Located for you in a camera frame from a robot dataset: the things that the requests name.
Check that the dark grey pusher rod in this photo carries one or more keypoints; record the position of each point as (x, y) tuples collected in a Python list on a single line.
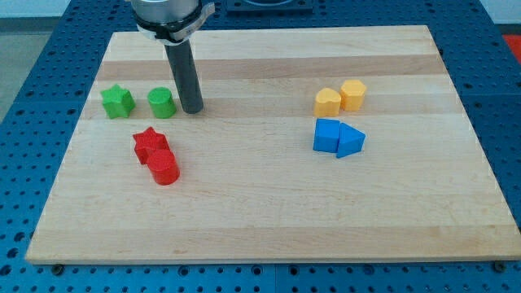
[(185, 76)]

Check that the green star block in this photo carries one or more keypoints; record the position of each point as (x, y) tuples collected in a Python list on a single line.
[(117, 102)]

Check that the red cylinder block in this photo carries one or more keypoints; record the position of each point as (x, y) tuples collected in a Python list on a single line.
[(163, 167)]

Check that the blue cube block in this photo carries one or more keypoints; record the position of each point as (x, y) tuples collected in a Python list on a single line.
[(326, 135)]

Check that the red star block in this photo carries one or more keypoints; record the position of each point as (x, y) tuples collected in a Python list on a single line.
[(147, 142)]

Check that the blue triangle block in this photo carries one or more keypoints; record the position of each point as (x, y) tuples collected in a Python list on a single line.
[(351, 141)]

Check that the green cylinder block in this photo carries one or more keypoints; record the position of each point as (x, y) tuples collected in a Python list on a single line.
[(161, 102)]

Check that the yellow pentagon block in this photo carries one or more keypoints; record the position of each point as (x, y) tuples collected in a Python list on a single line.
[(352, 95)]

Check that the wooden board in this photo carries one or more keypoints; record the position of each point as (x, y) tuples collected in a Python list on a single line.
[(252, 189)]

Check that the yellow heart block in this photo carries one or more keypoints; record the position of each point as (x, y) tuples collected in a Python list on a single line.
[(326, 103)]

